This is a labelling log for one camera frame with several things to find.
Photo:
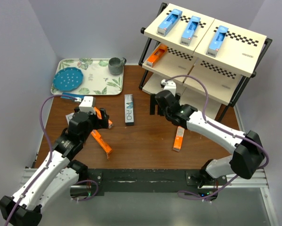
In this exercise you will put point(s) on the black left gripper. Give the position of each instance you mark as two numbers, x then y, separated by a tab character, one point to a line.
102	123

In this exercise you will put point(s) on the grey ceramic mug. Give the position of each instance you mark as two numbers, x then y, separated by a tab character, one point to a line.
116	65

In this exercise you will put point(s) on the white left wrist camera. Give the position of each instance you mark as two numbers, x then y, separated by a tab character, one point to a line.
87	105

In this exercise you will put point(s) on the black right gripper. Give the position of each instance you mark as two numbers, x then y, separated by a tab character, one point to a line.
153	102

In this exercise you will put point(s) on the blue silver R&O toothpaste box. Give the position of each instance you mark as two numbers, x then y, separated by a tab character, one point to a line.
72	96

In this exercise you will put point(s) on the teal dotted plate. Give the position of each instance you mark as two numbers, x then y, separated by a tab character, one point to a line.
68	79

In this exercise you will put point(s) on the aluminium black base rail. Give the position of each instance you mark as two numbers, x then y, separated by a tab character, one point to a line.
138	180

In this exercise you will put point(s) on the orange Curaprox box flap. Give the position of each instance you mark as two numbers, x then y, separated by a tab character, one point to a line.
104	145

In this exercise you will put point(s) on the leaf patterned serving tray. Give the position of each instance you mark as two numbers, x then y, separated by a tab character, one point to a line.
97	78

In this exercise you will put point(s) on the light blue Curaprox box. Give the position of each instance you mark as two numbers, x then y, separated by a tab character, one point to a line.
217	41
169	22
190	30

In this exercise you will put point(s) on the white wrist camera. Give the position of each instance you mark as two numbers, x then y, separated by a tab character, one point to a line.
169	85
87	105

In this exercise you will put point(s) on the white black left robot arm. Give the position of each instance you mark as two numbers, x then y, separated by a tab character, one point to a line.
58	171

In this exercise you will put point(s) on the orange Curaprox box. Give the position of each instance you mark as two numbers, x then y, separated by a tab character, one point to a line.
110	123
156	55
178	139

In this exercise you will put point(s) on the cream three tier shelf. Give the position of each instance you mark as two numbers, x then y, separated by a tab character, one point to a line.
223	77

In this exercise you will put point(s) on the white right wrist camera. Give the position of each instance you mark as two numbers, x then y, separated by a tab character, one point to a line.
169	85

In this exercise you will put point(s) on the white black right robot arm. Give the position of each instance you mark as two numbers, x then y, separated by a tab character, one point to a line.
245	149

